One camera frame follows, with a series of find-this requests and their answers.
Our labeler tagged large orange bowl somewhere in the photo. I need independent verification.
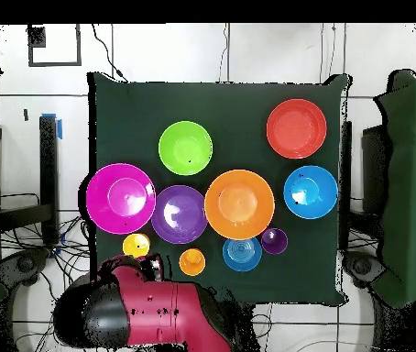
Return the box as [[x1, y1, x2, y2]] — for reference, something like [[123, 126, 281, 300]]
[[203, 169, 276, 241]]

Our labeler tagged purple bowl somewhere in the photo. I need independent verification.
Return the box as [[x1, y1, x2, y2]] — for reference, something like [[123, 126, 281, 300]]
[[150, 184, 209, 246]]

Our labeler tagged green bowl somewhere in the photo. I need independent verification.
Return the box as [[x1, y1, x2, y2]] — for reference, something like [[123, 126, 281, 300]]
[[158, 120, 213, 176]]

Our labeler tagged small blue bowl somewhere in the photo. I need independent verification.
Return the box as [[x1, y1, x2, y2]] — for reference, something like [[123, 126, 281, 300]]
[[222, 236, 263, 273]]

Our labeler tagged orange cup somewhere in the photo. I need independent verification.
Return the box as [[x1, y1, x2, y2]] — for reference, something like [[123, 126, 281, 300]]
[[178, 247, 207, 277]]

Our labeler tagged purple cup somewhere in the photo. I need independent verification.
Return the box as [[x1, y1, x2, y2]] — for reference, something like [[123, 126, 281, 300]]
[[260, 227, 289, 256]]

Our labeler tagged yellow cup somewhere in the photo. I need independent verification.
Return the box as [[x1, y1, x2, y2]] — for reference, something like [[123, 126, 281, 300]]
[[122, 232, 151, 259]]

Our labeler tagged pink bowl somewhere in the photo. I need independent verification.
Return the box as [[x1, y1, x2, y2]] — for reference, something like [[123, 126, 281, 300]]
[[85, 162, 157, 236]]

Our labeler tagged dark green table cloth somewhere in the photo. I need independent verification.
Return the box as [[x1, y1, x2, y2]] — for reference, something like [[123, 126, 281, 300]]
[[87, 71, 352, 307]]

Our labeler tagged large blue bowl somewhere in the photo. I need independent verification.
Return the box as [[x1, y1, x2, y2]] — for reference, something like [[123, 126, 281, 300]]
[[283, 165, 339, 220]]

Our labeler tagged red bowl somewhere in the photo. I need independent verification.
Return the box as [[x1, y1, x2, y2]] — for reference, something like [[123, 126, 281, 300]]
[[265, 97, 328, 160]]

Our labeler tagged blue tape strip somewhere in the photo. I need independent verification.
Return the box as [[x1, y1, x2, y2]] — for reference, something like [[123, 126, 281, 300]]
[[40, 112, 63, 140]]

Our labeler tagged black metal stand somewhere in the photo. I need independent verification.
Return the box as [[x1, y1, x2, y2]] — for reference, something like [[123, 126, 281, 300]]
[[0, 114, 60, 246]]

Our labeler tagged tangle of black cables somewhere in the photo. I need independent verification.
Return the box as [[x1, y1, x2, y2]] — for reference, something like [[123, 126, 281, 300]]
[[0, 192, 92, 352]]

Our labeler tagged black floor cable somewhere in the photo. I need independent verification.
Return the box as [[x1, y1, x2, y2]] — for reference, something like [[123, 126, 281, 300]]
[[91, 24, 128, 83]]

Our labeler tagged black square frame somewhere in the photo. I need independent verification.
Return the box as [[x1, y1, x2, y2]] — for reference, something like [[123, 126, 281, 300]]
[[27, 24, 82, 68]]

